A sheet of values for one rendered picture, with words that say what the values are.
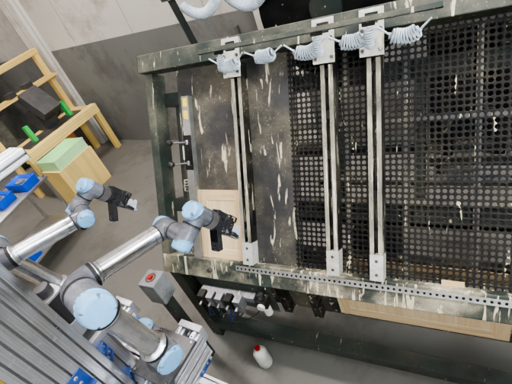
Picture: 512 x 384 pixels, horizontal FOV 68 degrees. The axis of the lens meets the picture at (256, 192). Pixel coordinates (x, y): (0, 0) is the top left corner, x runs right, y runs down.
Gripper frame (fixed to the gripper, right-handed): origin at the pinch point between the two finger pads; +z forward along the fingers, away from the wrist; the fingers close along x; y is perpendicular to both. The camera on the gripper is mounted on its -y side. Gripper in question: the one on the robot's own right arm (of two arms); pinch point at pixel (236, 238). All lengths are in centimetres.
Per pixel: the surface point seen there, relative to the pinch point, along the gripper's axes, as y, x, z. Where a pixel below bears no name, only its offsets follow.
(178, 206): 19, 73, 33
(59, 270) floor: -50, 304, 122
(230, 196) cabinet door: 27.0, 30.2, 26.3
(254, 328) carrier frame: -43, 39, 106
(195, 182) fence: 31, 53, 20
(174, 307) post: -41, 69, 53
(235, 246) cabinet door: 1.8, 27.8, 41.1
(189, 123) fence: 60, 55, 3
